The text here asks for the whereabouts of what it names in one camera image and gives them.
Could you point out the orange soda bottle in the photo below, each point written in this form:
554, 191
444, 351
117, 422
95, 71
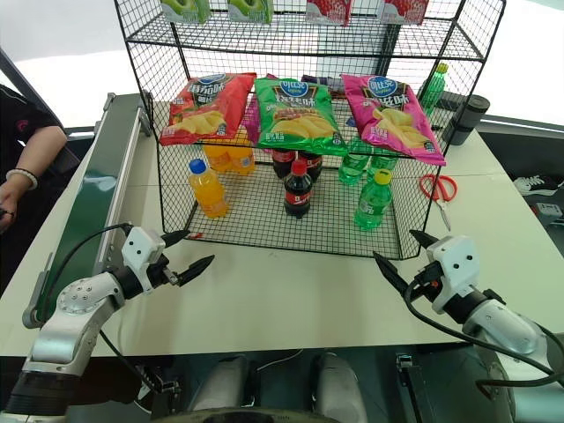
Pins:
217, 158
243, 159
210, 194

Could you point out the purple snack bag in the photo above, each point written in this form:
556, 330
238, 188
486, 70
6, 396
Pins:
252, 121

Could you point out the pink potato chips bag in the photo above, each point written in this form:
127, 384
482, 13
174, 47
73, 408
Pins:
392, 119

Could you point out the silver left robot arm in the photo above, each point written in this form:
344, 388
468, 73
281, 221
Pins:
66, 326

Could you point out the green soda bottle yellow cap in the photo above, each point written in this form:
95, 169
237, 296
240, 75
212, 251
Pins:
351, 169
384, 163
372, 207

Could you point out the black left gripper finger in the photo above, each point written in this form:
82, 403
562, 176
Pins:
175, 238
196, 269

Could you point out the black cylinder flask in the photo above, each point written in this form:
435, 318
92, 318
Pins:
469, 116

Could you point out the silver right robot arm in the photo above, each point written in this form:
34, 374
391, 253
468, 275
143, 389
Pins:
506, 326

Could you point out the grey rounded robot leg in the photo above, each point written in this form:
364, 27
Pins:
339, 388
222, 388

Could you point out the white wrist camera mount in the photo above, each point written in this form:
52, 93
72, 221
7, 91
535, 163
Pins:
454, 264
138, 251

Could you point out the dark purple snack package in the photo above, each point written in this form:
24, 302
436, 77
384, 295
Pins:
321, 83

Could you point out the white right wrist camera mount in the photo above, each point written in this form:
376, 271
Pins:
454, 264

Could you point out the red potato chips bag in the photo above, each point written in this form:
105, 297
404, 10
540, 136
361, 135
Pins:
207, 110

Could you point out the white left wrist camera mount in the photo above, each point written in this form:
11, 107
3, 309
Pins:
138, 251

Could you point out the green potato chips bag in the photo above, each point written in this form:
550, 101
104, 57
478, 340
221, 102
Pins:
299, 119

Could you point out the green drink carton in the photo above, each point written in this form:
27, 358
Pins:
251, 10
187, 9

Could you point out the green conveyor belt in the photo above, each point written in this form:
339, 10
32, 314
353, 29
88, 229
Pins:
88, 185

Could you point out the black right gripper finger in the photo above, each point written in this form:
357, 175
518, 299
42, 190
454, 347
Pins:
425, 241
394, 273

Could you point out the person's hand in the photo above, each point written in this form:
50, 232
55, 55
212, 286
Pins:
8, 200

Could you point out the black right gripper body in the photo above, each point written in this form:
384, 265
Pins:
428, 276

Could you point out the black white sneaker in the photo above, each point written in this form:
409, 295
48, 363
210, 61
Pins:
537, 184

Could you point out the person's bare forearm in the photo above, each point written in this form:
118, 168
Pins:
39, 147

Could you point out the red drink carton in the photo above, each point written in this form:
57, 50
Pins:
328, 11
404, 10

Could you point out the cola bottle red cap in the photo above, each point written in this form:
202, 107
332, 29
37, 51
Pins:
313, 165
299, 194
282, 163

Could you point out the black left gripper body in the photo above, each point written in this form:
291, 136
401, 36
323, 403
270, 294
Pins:
162, 272

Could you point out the ribbed green plastic bottle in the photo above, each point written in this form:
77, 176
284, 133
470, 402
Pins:
434, 88

